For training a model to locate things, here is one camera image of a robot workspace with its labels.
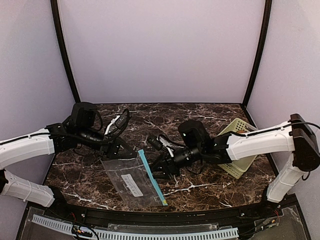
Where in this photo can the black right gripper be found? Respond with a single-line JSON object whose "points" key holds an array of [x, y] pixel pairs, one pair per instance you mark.
{"points": [[168, 163]]}

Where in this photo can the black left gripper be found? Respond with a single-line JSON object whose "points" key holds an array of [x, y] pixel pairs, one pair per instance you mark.
{"points": [[112, 149]]}

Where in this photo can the clear zip top bag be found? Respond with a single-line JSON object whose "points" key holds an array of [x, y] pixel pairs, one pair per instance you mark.
{"points": [[133, 180]]}

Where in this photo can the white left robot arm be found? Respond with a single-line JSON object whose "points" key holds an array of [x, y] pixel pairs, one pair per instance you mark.
{"points": [[24, 159]]}

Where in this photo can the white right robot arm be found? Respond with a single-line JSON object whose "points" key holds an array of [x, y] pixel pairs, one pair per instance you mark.
{"points": [[294, 136]]}

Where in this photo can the cream perforated plastic basket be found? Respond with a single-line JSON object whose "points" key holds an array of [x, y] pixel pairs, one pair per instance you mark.
{"points": [[238, 167]]}

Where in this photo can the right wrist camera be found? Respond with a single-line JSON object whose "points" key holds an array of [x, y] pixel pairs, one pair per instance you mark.
{"points": [[160, 144]]}

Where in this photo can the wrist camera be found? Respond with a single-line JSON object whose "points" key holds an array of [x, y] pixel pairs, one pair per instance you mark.
{"points": [[118, 123], [160, 144]]}

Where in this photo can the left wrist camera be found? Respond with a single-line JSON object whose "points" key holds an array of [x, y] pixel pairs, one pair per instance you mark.
{"points": [[118, 123]]}

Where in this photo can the white slotted cable duct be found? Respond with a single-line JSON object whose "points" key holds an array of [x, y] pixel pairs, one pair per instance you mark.
{"points": [[138, 232]]}

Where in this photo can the black front table rail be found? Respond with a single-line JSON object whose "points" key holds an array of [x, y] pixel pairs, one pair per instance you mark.
{"points": [[241, 216]]}

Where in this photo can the black left corner post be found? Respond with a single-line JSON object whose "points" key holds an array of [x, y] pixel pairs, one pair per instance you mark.
{"points": [[54, 5]]}

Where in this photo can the black corner frame post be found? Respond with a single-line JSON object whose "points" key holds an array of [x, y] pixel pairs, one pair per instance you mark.
{"points": [[259, 52]]}

